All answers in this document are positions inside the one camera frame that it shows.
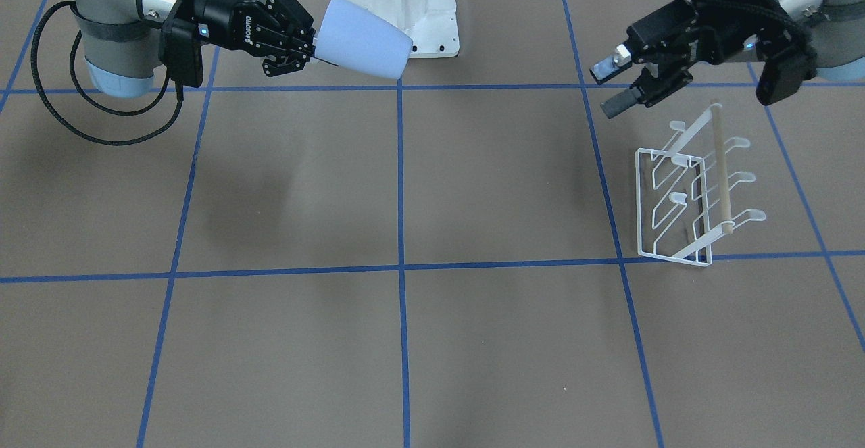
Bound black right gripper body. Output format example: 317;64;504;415
181;0;285;57

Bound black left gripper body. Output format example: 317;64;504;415
625;0;812;70

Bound light blue plastic cup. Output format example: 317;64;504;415
313;0;413;80

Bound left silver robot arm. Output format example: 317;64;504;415
591;0;864;118

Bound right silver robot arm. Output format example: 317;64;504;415
71;0;315;98

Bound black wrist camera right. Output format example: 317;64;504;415
159;19;203;88

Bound white wire cup holder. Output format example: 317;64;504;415
634;100;767;267

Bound black braided cable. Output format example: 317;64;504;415
30;0;184;146

